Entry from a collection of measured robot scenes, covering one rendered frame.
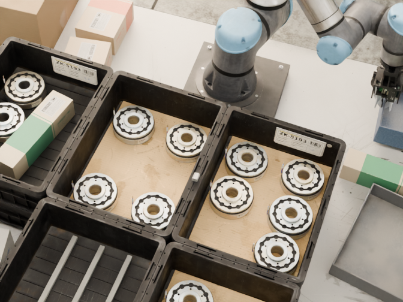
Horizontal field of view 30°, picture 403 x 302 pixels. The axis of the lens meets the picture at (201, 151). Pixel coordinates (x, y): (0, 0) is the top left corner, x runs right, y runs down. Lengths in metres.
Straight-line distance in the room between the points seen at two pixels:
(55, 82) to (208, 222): 0.58
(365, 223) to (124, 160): 0.63
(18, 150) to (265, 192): 0.60
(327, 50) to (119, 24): 0.70
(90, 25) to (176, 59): 0.27
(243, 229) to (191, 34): 0.76
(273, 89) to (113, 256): 0.71
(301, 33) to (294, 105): 1.20
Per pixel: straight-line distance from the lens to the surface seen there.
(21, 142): 1.84
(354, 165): 1.99
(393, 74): 1.94
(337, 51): 1.77
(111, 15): 2.25
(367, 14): 1.87
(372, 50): 3.34
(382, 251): 1.95
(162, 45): 2.27
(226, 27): 1.95
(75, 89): 2.00
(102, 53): 2.15
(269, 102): 2.09
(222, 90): 2.05
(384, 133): 2.07
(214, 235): 1.75
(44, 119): 1.87
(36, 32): 2.15
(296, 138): 1.84
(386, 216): 2.00
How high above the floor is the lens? 2.36
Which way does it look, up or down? 55 degrees down
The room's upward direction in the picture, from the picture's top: 4 degrees clockwise
